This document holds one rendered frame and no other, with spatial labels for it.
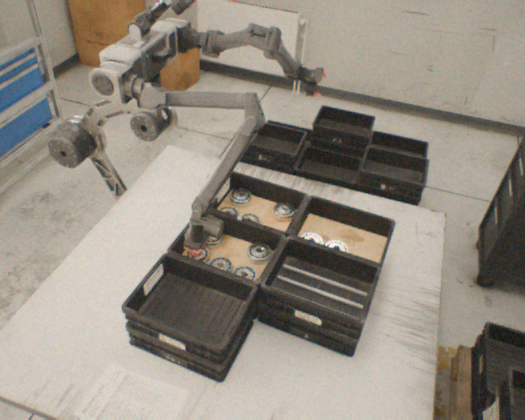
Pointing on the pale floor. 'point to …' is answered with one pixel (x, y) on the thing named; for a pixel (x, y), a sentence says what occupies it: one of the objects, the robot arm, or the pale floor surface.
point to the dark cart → (514, 222)
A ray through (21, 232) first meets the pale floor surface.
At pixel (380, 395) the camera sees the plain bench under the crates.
